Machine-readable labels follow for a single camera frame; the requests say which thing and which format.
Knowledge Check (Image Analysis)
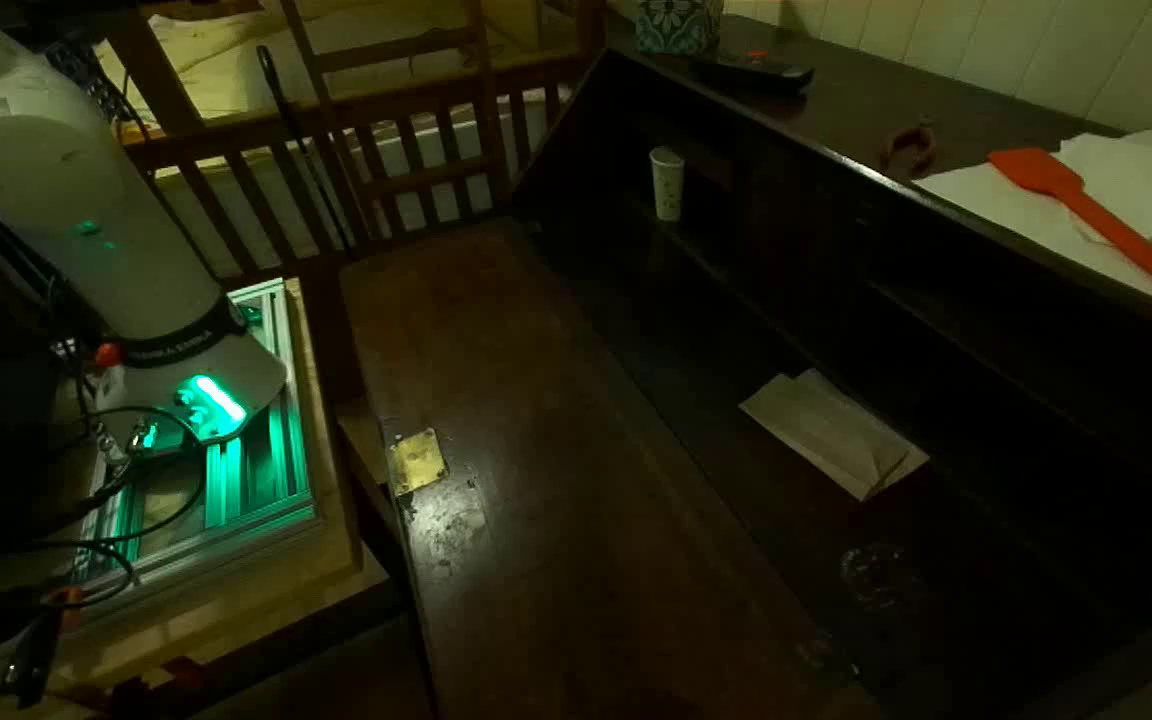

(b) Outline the black remote control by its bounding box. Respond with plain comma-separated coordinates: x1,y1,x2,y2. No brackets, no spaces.
694,51,819,102

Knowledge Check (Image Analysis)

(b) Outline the dark wooden cabinet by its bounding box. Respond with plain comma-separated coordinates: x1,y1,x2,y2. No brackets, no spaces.
334,30,1152,720

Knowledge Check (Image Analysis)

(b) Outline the brass hinge plate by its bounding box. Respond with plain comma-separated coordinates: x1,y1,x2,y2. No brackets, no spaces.
381,425,453,500

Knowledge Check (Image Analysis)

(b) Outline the folded white envelope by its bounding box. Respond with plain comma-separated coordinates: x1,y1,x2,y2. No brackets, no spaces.
735,368,937,507

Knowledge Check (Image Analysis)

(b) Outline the wooden crib railing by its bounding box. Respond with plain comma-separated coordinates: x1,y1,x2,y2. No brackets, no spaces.
109,49,607,293

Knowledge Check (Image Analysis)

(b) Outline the thin black rod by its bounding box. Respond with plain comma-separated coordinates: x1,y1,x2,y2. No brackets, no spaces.
251,44,358,260

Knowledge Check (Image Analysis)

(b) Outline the patterned ceramic vase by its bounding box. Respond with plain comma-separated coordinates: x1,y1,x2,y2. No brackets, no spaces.
633,0,721,61

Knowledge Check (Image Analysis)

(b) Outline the wooden ladder-back chair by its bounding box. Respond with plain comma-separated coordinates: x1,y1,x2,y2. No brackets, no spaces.
276,0,499,102

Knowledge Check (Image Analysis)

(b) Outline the small dark reddish object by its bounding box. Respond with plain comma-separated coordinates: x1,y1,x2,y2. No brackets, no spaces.
882,124,946,179

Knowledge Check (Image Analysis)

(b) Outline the light wooden platform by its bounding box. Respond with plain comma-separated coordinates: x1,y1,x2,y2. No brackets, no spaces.
0,278,396,714

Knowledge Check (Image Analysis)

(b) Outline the orange plastic spatula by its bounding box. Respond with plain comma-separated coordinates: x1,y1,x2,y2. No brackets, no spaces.
985,143,1152,327

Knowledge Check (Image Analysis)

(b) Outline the red and black clamp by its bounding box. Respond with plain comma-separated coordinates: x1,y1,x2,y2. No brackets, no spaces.
0,583,88,714

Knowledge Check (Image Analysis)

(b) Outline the aluminium base frame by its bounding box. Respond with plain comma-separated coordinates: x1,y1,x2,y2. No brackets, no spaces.
68,272,328,594

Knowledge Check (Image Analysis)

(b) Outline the black looping cable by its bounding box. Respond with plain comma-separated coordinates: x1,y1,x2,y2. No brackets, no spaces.
0,401,213,607

